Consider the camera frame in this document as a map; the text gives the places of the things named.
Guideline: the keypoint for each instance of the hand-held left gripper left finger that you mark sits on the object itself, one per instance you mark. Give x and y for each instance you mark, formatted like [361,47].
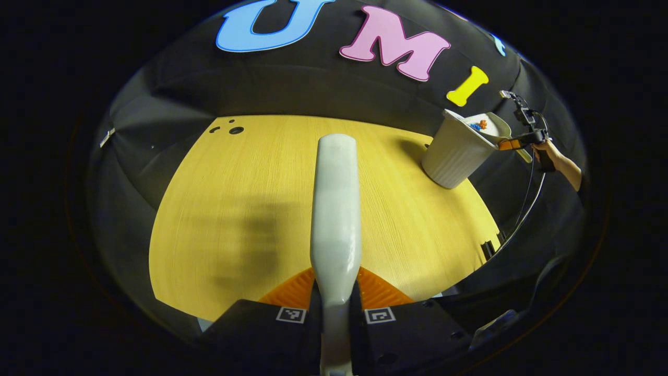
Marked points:
[261,329]

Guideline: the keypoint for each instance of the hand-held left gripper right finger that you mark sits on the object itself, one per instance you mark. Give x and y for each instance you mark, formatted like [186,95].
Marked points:
[412,329]

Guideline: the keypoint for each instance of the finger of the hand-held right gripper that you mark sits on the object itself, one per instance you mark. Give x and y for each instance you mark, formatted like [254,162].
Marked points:
[509,144]

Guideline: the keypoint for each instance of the white dustpan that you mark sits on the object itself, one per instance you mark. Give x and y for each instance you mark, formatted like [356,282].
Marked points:
[496,128]

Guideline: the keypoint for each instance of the white ribbed garbage bin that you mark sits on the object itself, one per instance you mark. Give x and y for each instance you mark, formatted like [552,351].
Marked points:
[454,154]

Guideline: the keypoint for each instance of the small white broom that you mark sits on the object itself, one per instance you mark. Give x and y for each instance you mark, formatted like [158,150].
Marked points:
[336,209]

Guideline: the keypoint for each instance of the black backdrop cloth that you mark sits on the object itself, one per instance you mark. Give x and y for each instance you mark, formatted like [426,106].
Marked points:
[313,83]

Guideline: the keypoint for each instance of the white backdrop clip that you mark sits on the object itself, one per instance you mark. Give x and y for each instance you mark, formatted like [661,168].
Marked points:
[107,137]

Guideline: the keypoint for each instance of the black desk edge bracket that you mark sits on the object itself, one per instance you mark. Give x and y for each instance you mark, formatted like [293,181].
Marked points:
[490,246]

